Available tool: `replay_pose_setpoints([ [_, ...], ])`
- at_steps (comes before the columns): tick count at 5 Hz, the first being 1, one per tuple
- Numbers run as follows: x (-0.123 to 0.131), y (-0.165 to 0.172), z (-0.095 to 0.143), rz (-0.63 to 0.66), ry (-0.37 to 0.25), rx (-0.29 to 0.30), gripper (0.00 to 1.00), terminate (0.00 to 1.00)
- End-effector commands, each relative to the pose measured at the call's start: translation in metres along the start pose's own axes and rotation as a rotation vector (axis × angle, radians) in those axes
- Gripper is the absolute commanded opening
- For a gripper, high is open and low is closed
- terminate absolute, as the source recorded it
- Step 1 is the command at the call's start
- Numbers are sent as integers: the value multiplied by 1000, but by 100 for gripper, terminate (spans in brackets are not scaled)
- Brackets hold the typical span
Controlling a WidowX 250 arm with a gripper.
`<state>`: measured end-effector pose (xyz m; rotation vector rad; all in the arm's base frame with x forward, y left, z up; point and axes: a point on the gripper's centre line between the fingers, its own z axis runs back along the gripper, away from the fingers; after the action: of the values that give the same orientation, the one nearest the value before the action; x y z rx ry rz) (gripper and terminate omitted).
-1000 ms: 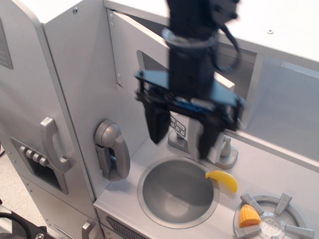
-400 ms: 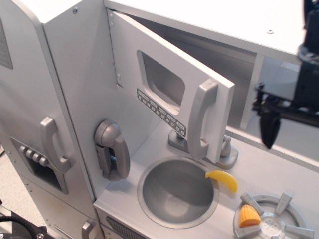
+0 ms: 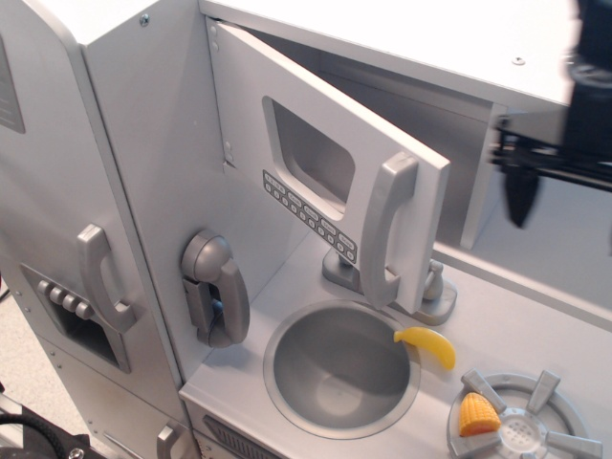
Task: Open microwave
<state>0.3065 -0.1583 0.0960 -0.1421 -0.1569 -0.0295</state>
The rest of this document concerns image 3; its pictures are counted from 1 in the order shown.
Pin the grey lower door handle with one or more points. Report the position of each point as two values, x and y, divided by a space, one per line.
169 442

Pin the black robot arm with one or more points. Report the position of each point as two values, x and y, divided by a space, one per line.
570 144

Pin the grey fridge door handle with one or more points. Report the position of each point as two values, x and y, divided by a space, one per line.
92 248

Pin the grey microwave door handle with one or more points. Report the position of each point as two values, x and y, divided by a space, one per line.
393 185

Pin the grey round toy sink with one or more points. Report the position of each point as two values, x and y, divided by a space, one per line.
334 370

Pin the grey toy microwave door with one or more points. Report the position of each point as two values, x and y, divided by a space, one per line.
317 152

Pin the grey toy fridge door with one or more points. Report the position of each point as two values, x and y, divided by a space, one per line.
57 176

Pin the grey toy ice dispenser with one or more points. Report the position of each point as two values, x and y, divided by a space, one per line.
75 318

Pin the grey toy oven panel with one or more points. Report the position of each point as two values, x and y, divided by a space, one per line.
241 443

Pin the grey toy faucet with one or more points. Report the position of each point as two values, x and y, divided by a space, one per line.
434 308

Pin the yellow toy banana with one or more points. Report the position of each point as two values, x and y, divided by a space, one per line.
431 341

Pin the yellow toy corn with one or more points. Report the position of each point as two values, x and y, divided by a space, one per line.
477 416

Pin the grey toy telephone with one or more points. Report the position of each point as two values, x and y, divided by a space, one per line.
216 293

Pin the grey toy stove burner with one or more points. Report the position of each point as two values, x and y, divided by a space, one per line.
535 420

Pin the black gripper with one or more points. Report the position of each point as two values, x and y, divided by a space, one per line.
529 145

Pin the grey toy kitchen cabinet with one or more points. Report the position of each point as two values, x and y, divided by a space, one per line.
170 79

